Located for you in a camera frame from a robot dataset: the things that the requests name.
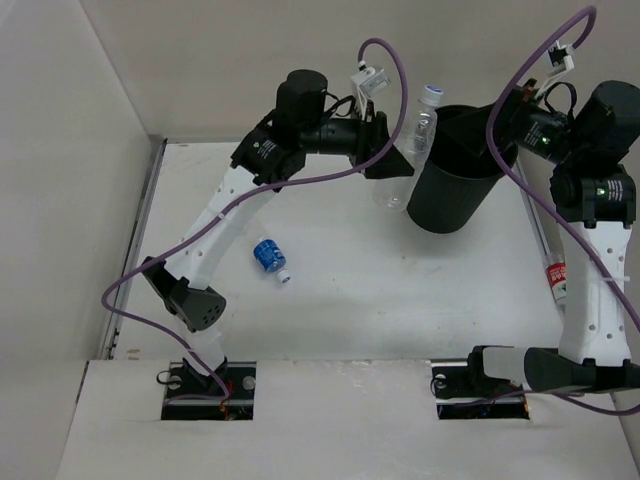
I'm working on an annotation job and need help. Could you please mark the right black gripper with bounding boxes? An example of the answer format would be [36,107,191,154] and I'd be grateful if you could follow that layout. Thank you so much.
[438,79,587,167]

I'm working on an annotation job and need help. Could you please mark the clear plastic bottle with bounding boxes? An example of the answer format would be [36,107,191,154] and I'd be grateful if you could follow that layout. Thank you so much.
[373,85,443,211]

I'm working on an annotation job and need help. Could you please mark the black plastic bin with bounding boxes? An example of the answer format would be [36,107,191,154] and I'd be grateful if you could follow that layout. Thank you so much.
[407,127,505,234]

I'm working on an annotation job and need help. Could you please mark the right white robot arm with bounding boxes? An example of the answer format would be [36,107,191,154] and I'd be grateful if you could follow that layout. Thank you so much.
[439,80,639,393]

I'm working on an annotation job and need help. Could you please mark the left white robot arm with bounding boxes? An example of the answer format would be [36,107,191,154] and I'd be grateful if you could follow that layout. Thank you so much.
[143,64,414,399]

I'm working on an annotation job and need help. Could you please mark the blue label plastic bottle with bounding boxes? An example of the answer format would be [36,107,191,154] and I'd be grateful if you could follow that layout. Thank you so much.
[252,237,291,284]

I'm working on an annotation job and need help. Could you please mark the red label plastic bottle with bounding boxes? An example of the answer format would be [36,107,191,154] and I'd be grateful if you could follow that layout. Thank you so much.
[545,252,566,308]

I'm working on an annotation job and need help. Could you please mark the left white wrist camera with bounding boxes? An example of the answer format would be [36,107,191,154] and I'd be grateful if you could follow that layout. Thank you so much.
[350,60,390,100]

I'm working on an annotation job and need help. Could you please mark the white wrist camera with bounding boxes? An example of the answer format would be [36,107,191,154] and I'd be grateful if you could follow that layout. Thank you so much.
[350,60,390,100]
[540,40,575,91]

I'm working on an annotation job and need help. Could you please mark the right metal rail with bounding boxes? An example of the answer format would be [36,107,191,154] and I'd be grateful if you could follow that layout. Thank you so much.
[514,152,563,265]

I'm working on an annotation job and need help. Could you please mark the metal rail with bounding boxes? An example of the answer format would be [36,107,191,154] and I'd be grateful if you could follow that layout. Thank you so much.
[514,152,563,265]
[98,135,167,360]

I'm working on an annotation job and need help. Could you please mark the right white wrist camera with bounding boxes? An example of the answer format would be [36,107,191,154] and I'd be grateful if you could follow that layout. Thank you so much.
[540,40,575,91]

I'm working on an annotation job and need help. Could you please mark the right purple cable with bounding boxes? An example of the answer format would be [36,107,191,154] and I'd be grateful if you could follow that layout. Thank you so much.
[486,5,640,417]

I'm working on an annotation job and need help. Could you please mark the purple cable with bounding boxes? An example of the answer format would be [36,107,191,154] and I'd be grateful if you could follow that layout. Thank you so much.
[100,38,407,409]
[486,5,640,417]

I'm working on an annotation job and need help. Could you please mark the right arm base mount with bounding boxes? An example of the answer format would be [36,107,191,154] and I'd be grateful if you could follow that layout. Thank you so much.
[430,361,530,420]

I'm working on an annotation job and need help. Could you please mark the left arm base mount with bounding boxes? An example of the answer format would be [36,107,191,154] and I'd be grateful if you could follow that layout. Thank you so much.
[156,360,257,421]

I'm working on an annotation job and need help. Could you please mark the left metal rail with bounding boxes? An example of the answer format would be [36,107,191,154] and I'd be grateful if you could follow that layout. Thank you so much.
[98,135,167,360]

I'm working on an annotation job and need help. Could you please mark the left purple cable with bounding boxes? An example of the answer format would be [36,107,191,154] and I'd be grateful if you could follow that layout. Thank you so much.
[100,38,407,409]

